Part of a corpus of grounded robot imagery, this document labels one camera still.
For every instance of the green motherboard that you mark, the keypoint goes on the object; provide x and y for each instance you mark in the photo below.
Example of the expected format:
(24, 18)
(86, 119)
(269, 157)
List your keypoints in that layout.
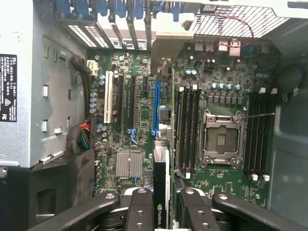
(144, 115)

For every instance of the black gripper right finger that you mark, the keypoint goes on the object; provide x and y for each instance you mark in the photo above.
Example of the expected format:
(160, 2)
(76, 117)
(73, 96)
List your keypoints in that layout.
(197, 216)

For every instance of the white PCI slot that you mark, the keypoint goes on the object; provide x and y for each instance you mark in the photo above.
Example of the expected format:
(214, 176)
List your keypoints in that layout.
(108, 96)

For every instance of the thin metal locking lever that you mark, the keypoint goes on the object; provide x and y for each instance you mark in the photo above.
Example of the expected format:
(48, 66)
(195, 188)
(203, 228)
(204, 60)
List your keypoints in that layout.
(260, 115)

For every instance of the short black expansion slot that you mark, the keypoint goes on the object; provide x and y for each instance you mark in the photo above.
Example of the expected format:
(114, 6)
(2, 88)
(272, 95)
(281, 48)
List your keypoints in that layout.
(146, 85)

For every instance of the grey power supply unit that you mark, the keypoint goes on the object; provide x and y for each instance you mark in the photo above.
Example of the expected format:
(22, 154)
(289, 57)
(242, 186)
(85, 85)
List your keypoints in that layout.
(24, 36)

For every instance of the black plastic air shroud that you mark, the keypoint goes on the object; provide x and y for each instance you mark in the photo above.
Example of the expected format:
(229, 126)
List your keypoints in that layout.
(72, 180)

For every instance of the black RAM slot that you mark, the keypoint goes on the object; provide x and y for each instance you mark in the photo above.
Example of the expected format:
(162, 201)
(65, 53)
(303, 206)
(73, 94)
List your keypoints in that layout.
(255, 134)
(262, 134)
(269, 134)
(186, 130)
(198, 125)
(180, 125)
(248, 134)
(192, 130)

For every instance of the black open PC case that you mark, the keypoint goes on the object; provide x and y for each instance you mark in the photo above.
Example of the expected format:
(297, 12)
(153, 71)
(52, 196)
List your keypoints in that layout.
(288, 144)

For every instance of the silver chipset heatsink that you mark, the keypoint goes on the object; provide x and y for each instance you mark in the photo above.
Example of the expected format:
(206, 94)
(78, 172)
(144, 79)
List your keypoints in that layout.
(130, 166)

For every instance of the white power connector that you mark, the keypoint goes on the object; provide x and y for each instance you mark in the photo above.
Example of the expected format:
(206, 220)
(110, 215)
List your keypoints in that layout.
(93, 68)

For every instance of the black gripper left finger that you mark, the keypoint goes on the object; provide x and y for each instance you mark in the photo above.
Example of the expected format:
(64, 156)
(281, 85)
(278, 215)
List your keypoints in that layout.
(142, 211)

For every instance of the metal CPU socket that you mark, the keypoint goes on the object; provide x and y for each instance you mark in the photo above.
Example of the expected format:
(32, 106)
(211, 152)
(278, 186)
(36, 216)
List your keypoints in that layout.
(222, 139)

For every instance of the long black expansion slot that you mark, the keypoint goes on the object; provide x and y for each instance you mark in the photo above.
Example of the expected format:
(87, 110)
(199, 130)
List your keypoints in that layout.
(133, 101)
(121, 101)

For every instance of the blue expansion slot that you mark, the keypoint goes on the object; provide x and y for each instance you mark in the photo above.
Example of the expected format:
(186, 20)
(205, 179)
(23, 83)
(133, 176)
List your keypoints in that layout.
(157, 106)

